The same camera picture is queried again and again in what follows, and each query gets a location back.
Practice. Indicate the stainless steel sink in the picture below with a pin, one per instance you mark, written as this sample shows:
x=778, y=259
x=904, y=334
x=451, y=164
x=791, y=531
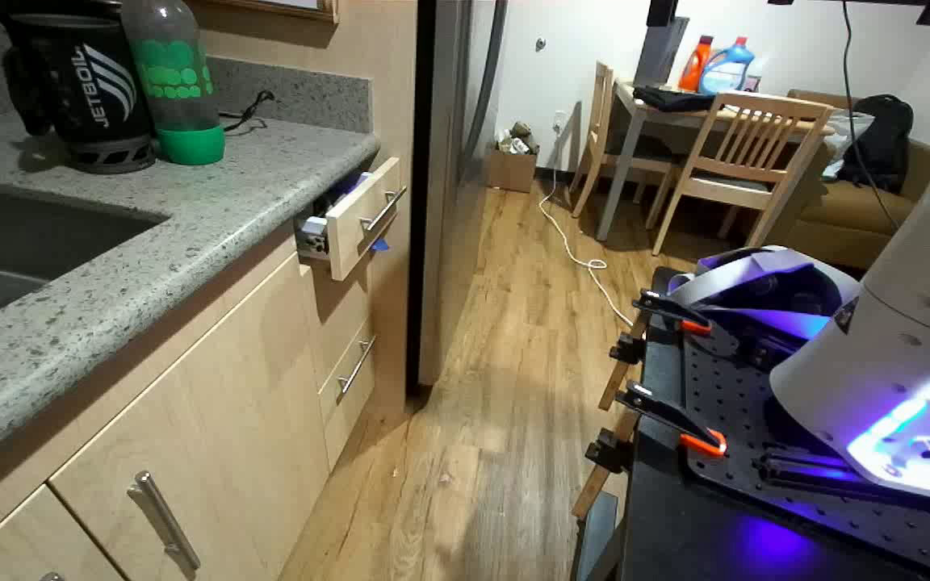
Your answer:
x=14, y=244

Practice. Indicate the wooden cabinet end panel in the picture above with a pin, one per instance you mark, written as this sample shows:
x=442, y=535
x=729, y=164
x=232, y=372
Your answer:
x=380, y=76

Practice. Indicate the blue translucent liquid bottle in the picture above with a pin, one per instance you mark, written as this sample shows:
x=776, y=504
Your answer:
x=729, y=68

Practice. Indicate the green soda bottle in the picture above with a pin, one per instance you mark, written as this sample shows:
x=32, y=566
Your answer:
x=175, y=76

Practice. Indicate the orange detergent bottle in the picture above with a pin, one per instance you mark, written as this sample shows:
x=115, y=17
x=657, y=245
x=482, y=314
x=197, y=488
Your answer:
x=694, y=65

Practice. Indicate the dark gray monitor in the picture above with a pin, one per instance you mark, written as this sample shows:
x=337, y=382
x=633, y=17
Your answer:
x=664, y=48

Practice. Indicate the tall wooden drawer front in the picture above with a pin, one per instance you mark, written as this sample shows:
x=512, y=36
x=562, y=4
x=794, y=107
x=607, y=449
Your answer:
x=348, y=422

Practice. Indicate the wooden wall frame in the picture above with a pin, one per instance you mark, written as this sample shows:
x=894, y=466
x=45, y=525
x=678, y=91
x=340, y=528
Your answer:
x=273, y=10

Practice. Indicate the wooden cabinet door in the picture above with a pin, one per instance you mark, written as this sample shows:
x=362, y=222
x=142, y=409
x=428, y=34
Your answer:
x=227, y=430
x=25, y=549

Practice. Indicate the tan sofa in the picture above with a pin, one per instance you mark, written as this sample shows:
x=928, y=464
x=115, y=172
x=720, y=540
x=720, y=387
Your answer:
x=852, y=222

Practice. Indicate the black backpack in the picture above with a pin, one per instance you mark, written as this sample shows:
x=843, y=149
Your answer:
x=880, y=140

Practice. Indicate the blue foil box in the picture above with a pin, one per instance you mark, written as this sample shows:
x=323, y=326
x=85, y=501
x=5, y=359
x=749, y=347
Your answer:
x=351, y=183

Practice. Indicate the small cardboard box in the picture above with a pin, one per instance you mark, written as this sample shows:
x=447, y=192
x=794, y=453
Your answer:
x=512, y=172

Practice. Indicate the wooden dining table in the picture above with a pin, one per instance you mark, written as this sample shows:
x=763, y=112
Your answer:
x=691, y=118

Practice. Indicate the black orange bar clamp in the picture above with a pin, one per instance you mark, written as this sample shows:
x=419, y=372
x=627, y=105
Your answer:
x=664, y=314
x=660, y=413

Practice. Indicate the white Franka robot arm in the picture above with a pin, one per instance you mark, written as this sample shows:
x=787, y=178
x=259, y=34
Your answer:
x=917, y=325

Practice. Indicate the stainless steel refrigerator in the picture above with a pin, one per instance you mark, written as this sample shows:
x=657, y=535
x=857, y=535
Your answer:
x=454, y=161

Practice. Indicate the black flat bag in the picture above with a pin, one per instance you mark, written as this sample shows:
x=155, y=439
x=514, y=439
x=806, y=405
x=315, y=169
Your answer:
x=676, y=99

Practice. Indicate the wooden slat back chair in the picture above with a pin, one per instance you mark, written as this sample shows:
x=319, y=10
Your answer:
x=774, y=105

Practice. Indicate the black Jetboil cooking pot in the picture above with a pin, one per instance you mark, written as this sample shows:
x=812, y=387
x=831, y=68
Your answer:
x=88, y=84

